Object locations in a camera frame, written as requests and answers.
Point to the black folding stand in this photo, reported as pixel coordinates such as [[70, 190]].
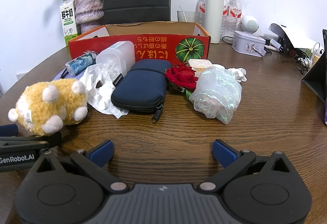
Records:
[[318, 75]]

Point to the iridescent plastic bag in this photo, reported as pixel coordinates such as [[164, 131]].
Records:
[[217, 91]]

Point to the white green milk carton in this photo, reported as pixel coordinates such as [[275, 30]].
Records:
[[68, 22]]

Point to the white paper sheet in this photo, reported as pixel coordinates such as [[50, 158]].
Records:
[[299, 37]]

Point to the small cream square box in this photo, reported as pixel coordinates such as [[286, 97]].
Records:
[[200, 64]]

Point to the wooden desktop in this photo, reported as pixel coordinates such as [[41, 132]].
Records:
[[163, 137]]

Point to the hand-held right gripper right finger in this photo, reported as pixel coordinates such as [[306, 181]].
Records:
[[223, 153]]

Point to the red fabric rose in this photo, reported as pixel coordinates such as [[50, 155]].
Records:
[[182, 75]]

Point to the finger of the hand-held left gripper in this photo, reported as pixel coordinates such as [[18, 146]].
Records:
[[25, 142], [7, 130]]

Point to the white charger adapter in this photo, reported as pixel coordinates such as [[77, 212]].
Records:
[[277, 43]]

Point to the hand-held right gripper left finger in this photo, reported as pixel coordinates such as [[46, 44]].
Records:
[[102, 153]]

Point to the navy zipper pouch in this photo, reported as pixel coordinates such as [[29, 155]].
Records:
[[140, 86]]

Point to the black charger adapter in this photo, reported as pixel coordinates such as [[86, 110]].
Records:
[[267, 41]]

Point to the translucent cotton swab box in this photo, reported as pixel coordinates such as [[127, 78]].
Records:
[[117, 60]]

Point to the pale printed tin box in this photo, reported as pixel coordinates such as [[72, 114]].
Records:
[[247, 42]]

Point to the white plastic bag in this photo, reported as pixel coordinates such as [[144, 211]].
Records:
[[99, 97]]

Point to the yellow plush toy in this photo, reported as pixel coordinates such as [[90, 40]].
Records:
[[51, 106]]

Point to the clear water bottle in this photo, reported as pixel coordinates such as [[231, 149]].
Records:
[[201, 9], [225, 9], [234, 14]]

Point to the clear straw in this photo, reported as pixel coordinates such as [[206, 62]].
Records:
[[182, 12]]

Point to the white round speaker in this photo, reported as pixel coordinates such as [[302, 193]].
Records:
[[250, 24]]

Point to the white thermos bottle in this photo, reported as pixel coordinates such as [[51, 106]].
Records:
[[214, 14]]

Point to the crumpled white paper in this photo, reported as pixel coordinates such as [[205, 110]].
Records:
[[238, 74]]

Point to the clear drinking glass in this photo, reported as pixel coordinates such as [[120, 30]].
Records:
[[189, 16]]

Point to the purple textured vase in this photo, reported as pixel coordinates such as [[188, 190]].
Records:
[[88, 6]]

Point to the red cardboard box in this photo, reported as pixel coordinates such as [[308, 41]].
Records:
[[153, 46]]

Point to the blue patterned tissue pack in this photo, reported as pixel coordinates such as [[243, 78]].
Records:
[[79, 64]]

